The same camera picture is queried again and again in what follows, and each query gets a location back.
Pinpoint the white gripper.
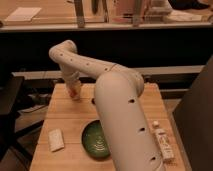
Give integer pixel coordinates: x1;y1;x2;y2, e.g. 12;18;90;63
63;71;80;90

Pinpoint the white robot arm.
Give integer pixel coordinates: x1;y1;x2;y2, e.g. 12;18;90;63
49;40;165;171

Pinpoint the green ceramic bowl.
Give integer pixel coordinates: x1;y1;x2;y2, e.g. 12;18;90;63
81;120;110;159

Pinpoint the white sponge block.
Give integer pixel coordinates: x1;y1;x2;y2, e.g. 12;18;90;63
48;129;65;152

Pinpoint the white paper sheet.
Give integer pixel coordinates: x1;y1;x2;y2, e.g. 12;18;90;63
5;7;41;22

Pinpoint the white tube bottle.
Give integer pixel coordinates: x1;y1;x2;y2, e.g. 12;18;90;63
152;121;174;162

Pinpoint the dark panel at right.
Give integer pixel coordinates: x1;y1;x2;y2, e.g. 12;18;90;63
173;56;213;171

